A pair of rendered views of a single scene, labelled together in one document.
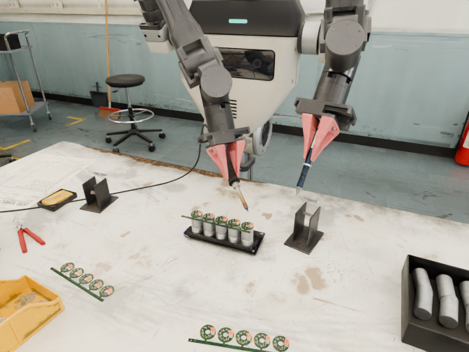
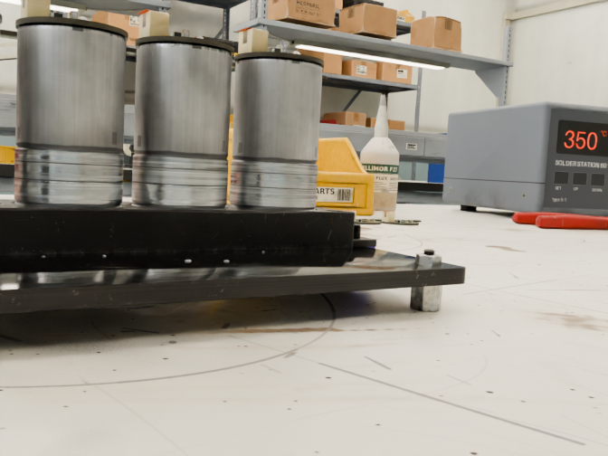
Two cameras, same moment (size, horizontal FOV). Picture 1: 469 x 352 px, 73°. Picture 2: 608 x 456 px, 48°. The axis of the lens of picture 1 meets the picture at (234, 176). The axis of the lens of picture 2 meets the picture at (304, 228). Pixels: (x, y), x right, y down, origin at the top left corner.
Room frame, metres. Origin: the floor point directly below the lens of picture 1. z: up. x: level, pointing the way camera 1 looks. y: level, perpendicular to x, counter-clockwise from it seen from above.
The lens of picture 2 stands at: (0.66, -0.07, 0.78)
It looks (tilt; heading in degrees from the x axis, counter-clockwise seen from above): 5 degrees down; 126
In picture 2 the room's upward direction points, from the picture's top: 3 degrees clockwise
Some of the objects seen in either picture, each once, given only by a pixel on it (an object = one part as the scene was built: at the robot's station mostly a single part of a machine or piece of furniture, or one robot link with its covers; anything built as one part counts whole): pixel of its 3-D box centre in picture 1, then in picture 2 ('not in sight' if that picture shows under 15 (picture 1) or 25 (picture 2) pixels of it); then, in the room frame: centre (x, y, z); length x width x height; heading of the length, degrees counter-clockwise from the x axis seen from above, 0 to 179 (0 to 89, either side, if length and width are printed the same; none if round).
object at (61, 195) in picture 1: (57, 199); not in sight; (0.68, 0.45, 0.76); 0.07 x 0.05 x 0.02; 157
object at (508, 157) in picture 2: not in sight; (540, 164); (0.47, 0.56, 0.80); 0.15 x 0.12 x 0.10; 145
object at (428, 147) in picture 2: not in sight; (394, 147); (-0.83, 2.61, 0.90); 1.30 x 0.06 x 0.12; 67
